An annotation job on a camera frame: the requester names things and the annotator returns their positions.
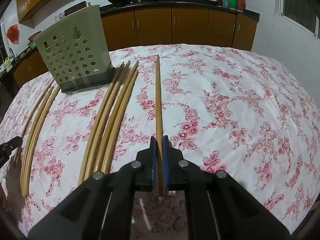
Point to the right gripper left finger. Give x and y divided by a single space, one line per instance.
101 207

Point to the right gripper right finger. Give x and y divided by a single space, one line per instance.
217 206

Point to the lower wooden kitchen cabinets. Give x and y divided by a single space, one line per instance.
160 25

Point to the yellow detergent bottle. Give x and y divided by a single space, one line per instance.
7 64

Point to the sink faucet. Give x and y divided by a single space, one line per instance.
12 54

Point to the stacked bowls on counter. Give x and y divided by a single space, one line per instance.
31 43

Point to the green perforated utensil holder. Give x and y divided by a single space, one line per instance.
75 51

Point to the dark cutting board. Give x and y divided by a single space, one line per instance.
75 8

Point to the right window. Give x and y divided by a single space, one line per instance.
303 12

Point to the red plastic bag on wall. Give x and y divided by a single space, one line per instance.
13 34

